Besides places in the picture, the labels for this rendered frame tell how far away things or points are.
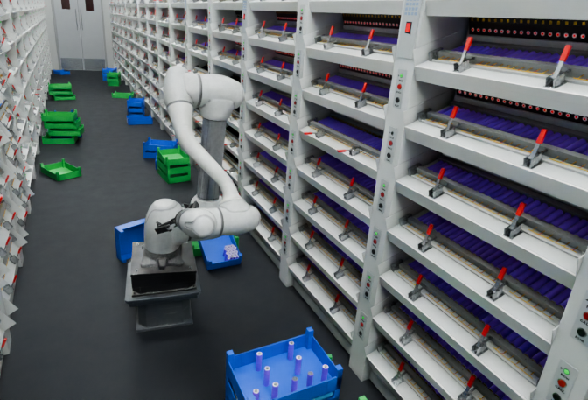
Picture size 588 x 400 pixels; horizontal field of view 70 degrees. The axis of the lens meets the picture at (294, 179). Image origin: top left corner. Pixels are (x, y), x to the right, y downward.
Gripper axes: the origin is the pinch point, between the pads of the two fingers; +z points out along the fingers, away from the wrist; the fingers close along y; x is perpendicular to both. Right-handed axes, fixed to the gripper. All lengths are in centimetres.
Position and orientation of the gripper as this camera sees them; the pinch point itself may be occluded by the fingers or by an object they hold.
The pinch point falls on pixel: (172, 215)
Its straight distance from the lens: 184.0
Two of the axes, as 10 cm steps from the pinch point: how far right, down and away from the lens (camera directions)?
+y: -7.3, 5.4, -4.3
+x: 4.6, 8.4, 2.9
